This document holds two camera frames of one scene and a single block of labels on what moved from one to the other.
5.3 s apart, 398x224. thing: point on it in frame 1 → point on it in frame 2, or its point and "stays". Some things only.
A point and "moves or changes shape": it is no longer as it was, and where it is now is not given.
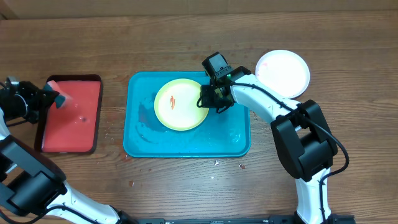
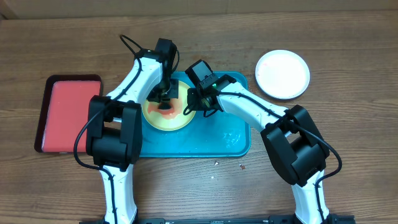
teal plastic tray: x=224 y=134 stays
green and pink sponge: x=62 y=99 → x=165 y=107
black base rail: x=341 y=219 stays
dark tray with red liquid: x=75 y=129 stays
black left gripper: x=41 y=98 → x=173 y=93
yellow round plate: x=175 y=105 moves or changes shape
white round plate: x=283 y=71 stays
